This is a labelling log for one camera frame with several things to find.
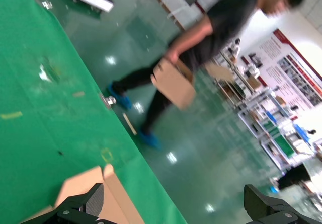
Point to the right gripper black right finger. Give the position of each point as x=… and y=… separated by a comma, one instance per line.
x=261, y=209

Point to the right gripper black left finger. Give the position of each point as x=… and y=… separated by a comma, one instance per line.
x=93, y=201

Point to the cardboard box with round hole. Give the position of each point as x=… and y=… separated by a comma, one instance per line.
x=118, y=198

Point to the carried cardboard box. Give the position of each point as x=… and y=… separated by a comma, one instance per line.
x=173, y=88

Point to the cardboard box on rack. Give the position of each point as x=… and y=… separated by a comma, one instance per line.
x=220, y=71

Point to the white rack with green panel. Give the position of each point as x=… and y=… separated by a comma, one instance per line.
x=274, y=136

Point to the white rack with blue tray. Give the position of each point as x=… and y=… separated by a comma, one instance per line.
x=302, y=143

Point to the tan wooden strip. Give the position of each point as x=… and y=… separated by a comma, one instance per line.
x=129, y=123

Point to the green table cloth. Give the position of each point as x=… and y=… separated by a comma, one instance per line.
x=37, y=133

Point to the metal rack with cardboard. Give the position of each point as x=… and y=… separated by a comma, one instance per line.
x=234, y=88

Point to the person in dark shirt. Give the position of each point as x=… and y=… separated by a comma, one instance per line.
x=226, y=15

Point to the wall poster with photo row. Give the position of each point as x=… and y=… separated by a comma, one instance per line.
x=294, y=73

